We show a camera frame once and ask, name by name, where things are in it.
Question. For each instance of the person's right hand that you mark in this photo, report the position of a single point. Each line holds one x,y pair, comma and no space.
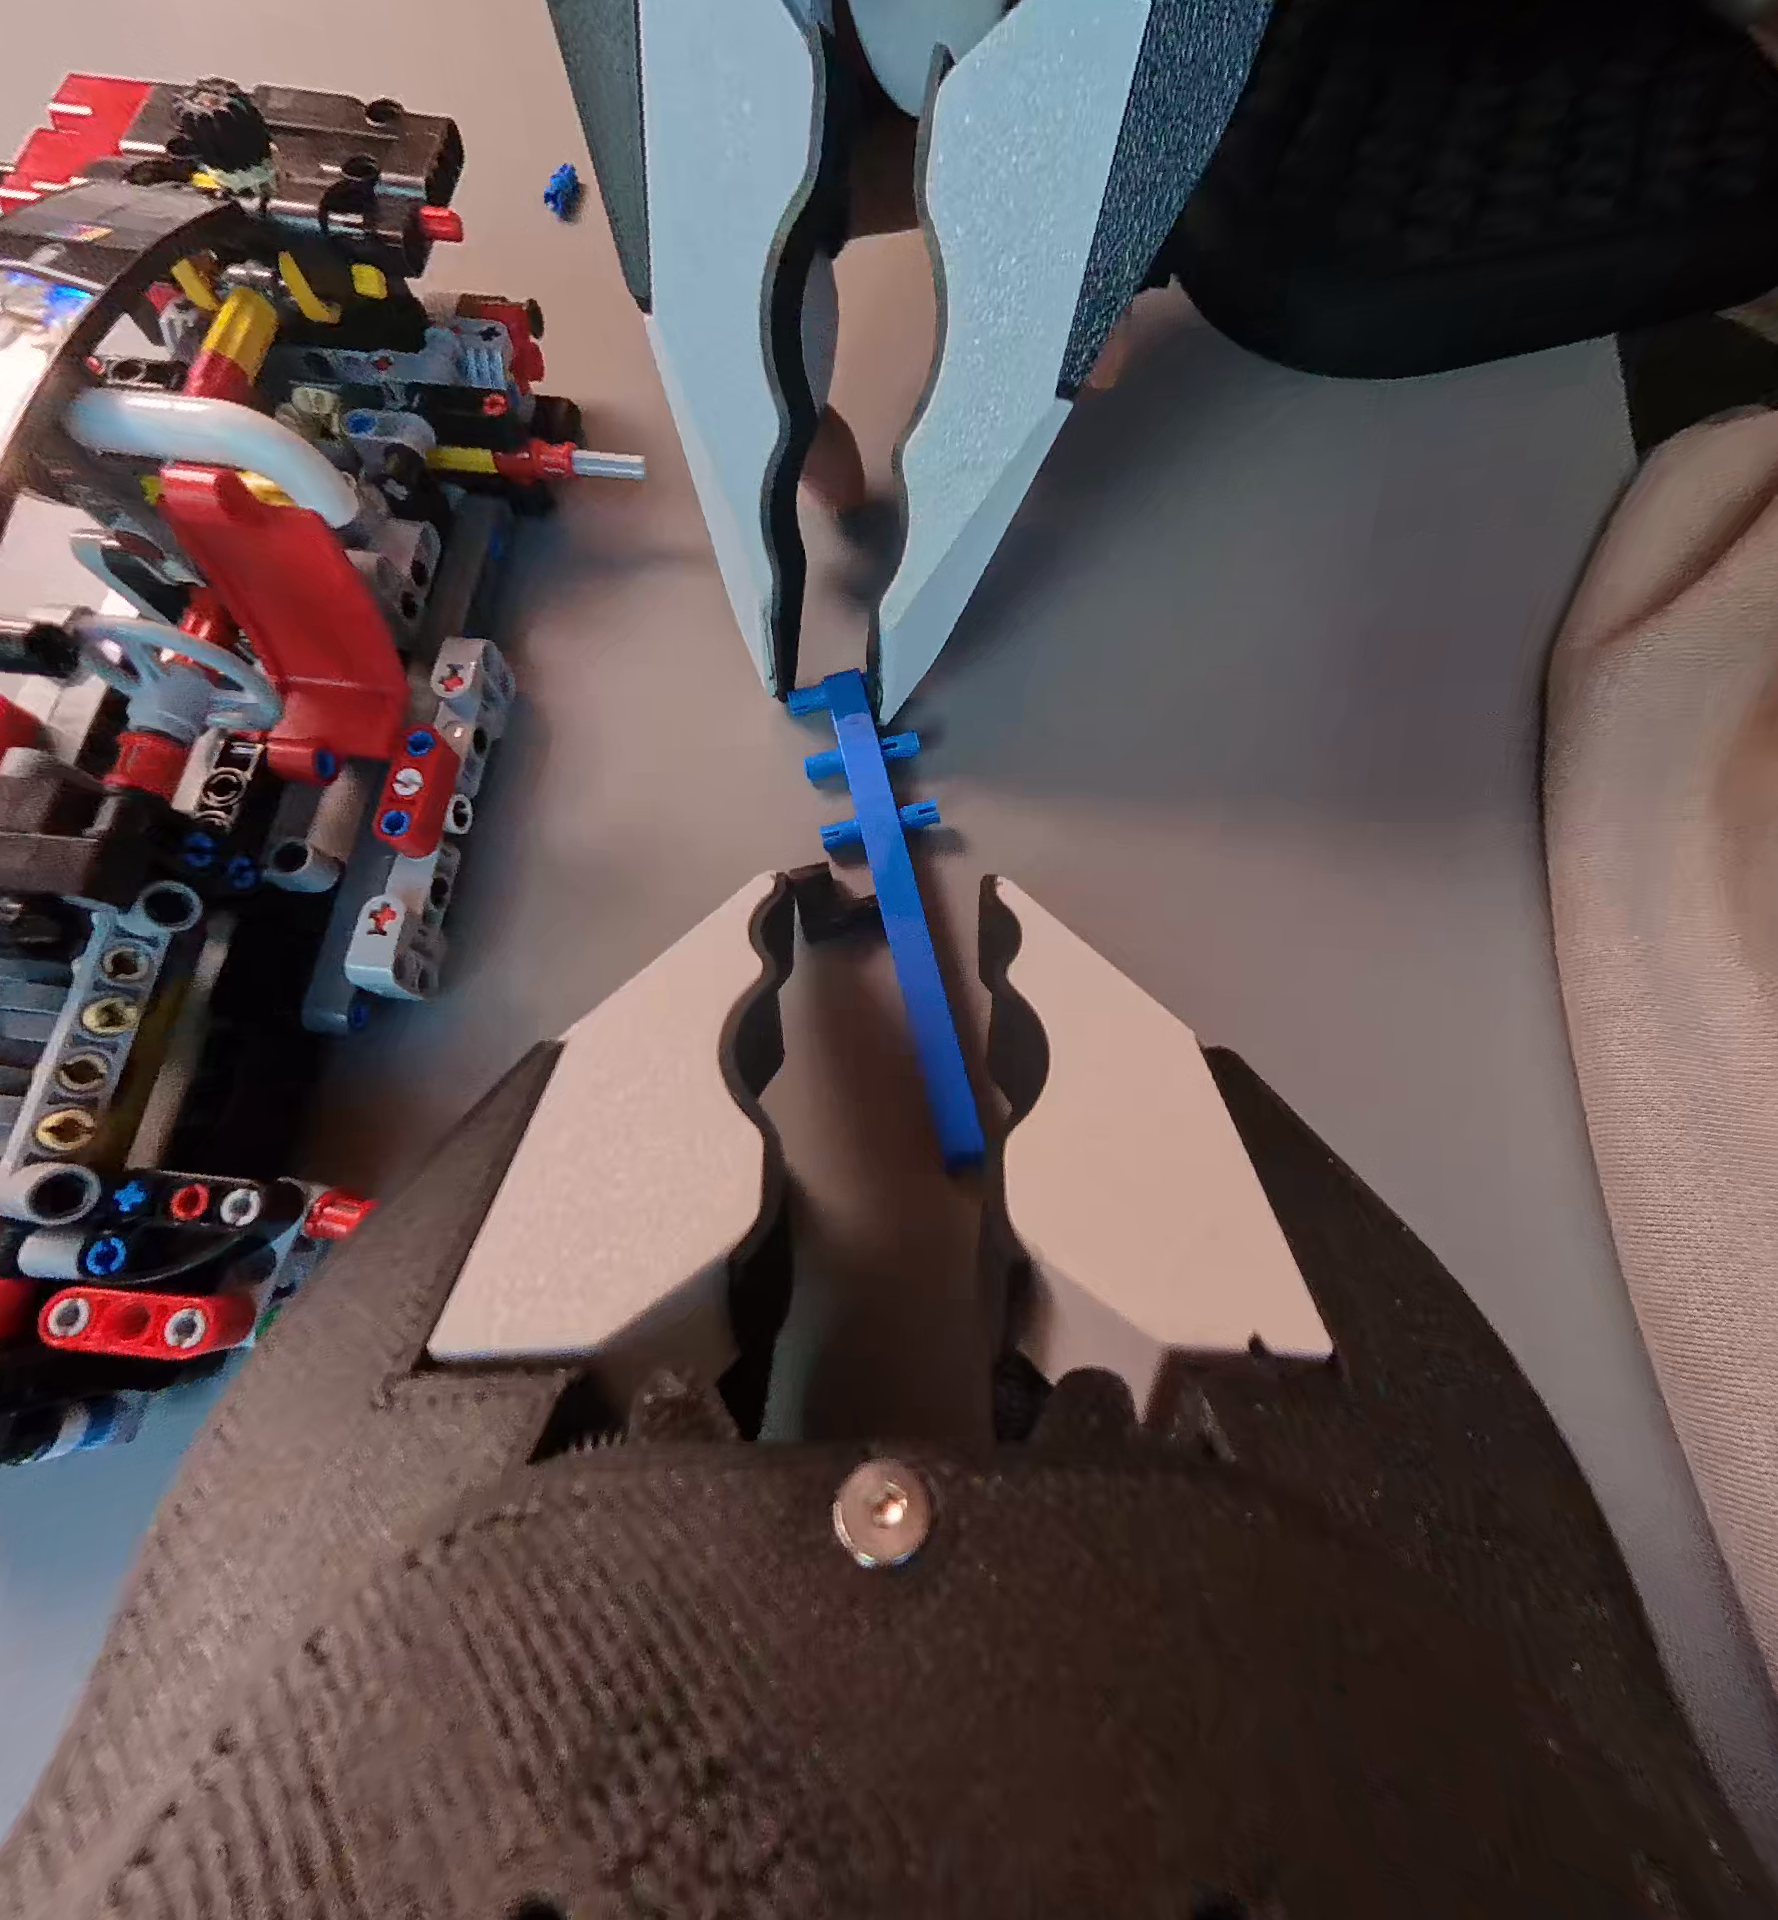
836,467

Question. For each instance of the short blue lego pin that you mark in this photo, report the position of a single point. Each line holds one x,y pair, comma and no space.
561,187

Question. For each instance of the partly built lego car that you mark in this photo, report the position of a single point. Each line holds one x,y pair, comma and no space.
275,630

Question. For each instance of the long blue lego beam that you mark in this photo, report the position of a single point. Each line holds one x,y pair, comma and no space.
918,975

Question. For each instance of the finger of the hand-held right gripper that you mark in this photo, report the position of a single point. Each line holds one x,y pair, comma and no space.
709,226
1009,299

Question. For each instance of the small black curved lego piece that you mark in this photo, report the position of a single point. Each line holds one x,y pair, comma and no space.
836,907

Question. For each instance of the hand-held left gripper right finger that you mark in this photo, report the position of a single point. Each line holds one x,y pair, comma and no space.
1161,1198

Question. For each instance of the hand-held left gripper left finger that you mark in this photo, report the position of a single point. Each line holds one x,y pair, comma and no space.
605,1198

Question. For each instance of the black office chair seat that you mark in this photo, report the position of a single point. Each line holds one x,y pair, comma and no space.
1505,180

